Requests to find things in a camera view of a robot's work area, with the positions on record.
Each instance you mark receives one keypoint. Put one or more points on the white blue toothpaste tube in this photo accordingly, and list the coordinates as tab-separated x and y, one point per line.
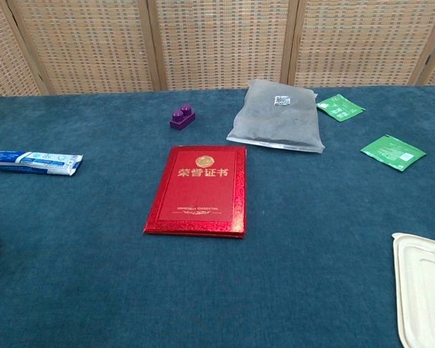
32	162

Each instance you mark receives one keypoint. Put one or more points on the blue table cloth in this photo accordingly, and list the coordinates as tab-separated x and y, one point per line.
217	253

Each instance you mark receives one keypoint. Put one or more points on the green sachet with white print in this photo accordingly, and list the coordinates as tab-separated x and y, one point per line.
340	107

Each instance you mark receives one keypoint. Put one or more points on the plain green sachet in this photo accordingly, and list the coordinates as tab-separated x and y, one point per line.
392	152

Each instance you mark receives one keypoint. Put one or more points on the purple toy building block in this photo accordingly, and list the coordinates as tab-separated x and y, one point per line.
181	117

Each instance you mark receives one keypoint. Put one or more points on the grey translucent plastic bag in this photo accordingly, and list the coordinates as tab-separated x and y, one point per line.
277	121

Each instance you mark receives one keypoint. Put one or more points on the red certificate book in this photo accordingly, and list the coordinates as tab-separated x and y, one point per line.
199	192

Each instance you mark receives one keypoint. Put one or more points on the woven bamboo folding screen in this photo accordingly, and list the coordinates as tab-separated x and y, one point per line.
217	43

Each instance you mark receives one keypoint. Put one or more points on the cream disposable food container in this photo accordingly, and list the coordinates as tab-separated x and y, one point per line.
424	286

